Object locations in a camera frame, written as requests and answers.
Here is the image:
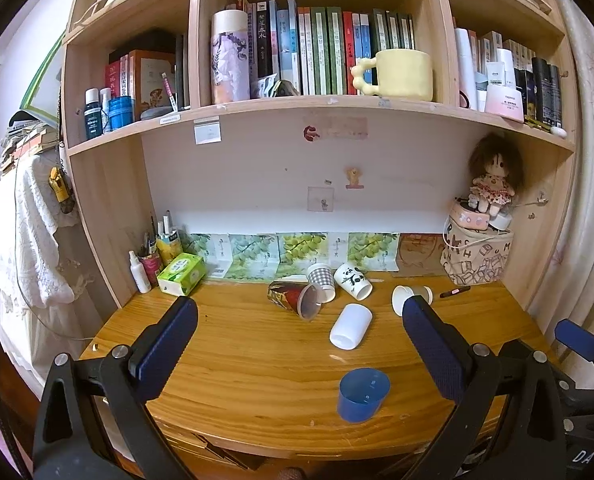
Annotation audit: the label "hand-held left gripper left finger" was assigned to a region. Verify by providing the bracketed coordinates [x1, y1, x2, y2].
[32, 296, 199, 480]

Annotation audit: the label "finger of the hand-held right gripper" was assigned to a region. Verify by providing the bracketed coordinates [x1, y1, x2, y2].
[555, 318, 594, 392]

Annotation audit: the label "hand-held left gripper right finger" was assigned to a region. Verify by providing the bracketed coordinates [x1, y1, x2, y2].
[402, 296, 568, 480]

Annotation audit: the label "small white paper cup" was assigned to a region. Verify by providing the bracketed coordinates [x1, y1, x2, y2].
[391, 285, 434, 317]

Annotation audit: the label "plain white cup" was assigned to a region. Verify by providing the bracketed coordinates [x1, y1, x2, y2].
[329, 303, 374, 350]

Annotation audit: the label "blue plastic cup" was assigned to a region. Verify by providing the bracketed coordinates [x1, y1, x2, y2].
[338, 367, 392, 423]

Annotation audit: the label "panda print paper cup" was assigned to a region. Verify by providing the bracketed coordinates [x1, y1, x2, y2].
[333, 261, 374, 302]

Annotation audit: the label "grey checked paper cup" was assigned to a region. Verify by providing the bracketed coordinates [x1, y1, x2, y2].
[307, 262, 336, 304]

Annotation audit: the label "red patterned cup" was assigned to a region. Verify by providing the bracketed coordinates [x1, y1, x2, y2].
[268, 281, 324, 322]

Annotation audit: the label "row of upright books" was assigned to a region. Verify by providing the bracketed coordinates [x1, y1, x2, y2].
[247, 0, 418, 97]

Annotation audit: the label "green tissue box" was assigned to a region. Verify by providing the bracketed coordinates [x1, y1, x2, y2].
[156, 252, 208, 297]

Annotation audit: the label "white spray bottle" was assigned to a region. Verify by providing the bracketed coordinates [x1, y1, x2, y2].
[129, 250, 152, 294]

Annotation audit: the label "red pen holder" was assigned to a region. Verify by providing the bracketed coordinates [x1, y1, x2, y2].
[137, 232, 164, 287]

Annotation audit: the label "brown cardboard sheet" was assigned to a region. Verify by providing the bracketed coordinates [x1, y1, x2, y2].
[396, 233, 448, 277]

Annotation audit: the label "yellow-green pen holder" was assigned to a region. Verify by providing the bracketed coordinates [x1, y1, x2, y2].
[155, 209, 184, 267]

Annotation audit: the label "letter print fabric bag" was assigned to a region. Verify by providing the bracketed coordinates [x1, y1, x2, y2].
[440, 215, 516, 287]

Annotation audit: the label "pink round box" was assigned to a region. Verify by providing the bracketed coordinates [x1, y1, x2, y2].
[449, 198, 494, 231]

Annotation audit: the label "wooden bookshelf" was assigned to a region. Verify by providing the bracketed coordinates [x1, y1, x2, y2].
[59, 0, 580, 311]

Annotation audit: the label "white lace cloth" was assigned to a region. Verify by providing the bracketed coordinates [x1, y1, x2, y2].
[0, 154, 105, 391]

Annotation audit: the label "brown-haired rag doll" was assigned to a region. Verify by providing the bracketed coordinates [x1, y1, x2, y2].
[466, 132, 526, 217]

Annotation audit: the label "yellow hanging toy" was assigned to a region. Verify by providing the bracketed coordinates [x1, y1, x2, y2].
[49, 164, 76, 214]

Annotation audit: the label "white label sticker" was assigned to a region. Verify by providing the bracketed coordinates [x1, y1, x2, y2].
[194, 117, 222, 145]

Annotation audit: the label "dark bottle with white cap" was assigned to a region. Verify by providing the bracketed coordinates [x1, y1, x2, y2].
[84, 88, 103, 142]

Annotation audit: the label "blue jar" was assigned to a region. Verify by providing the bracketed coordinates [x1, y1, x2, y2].
[108, 95, 136, 131]

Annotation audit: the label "small white bottle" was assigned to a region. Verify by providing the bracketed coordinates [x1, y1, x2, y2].
[100, 87, 113, 134]

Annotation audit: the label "stack of old books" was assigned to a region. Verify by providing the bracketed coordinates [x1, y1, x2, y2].
[0, 119, 60, 177]

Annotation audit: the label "white jar with pink label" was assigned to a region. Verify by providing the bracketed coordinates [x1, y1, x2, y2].
[484, 84, 526, 124]

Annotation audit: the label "orange illustrated box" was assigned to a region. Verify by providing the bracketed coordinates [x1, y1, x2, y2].
[128, 49, 177, 112]

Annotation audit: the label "red books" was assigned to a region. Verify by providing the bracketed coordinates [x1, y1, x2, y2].
[105, 55, 130, 99]

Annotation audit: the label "yellow ceramic mug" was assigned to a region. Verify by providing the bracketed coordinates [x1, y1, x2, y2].
[350, 49, 434, 103]

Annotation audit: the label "tall white tube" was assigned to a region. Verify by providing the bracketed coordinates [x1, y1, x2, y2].
[454, 27, 478, 110]

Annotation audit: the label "green-edged board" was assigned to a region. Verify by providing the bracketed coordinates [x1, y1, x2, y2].
[19, 29, 68, 124]

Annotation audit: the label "floral cylinder tube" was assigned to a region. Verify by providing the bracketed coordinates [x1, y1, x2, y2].
[211, 9, 252, 106]

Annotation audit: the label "clear wall hook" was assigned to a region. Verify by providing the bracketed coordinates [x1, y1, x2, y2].
[307, 185, 336, 213]

